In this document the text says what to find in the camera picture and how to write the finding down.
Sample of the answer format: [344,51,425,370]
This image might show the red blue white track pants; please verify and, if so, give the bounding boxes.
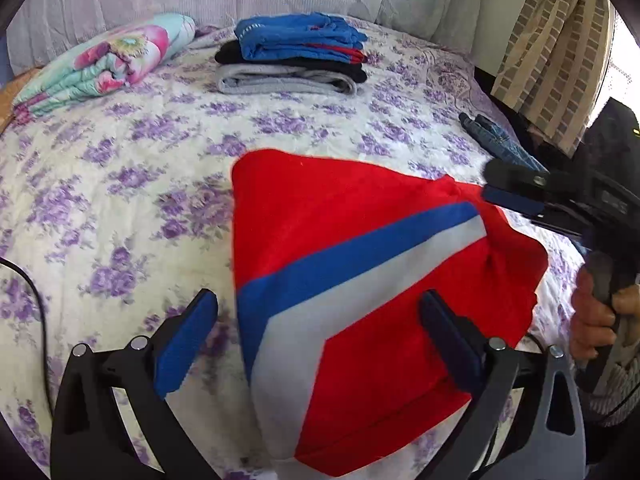
[231,150,548,479]

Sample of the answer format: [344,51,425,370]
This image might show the grey knit sleeve forearm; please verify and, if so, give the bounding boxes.
[575,350,639,427]

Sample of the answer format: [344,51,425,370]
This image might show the person's right hand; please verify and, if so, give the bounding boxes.
[570,266,640,362]

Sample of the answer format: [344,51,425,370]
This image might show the blue denim jeans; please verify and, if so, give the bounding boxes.
[459,113,547,172]

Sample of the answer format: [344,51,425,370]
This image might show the beige checkered curtain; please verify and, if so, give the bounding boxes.
[491,0,615,157]

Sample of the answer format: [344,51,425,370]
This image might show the folded blue pants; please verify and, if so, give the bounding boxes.
[234,12,368,64]

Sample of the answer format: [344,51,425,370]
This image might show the purple floral bedsheet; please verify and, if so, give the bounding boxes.
[0,14,586,480]

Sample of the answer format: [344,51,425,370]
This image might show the folded grey pants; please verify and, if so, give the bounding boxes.
[214,64,357,96]

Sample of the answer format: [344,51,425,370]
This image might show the folded black pants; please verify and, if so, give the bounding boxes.
[215,40,368,84]

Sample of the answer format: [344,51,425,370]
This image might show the brown pillow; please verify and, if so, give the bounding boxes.
[0,67,42,133]

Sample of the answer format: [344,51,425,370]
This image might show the folded floral quilt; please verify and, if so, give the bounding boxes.
[12,13,196,124]

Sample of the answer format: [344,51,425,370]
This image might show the black cable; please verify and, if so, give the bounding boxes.
[0,257,56,416]

